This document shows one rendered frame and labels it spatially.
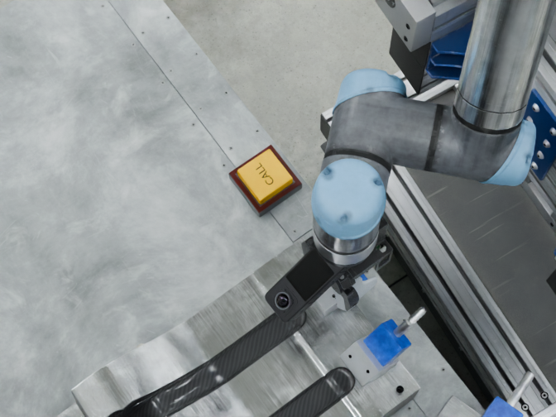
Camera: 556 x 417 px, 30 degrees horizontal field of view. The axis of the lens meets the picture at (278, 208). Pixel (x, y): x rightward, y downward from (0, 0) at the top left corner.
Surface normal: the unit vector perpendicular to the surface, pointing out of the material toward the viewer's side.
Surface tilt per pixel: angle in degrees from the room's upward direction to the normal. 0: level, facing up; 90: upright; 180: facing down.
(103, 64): 0
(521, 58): 64
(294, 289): 32
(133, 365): 25
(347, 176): 0
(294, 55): 0
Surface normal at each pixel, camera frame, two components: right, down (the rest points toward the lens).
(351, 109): -0.47, -0.38
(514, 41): -0.14, 0.66
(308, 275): -0.46, 0.01
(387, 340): -0.58, 0.15
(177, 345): 0.29, -0.52
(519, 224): -0.03, -0.33
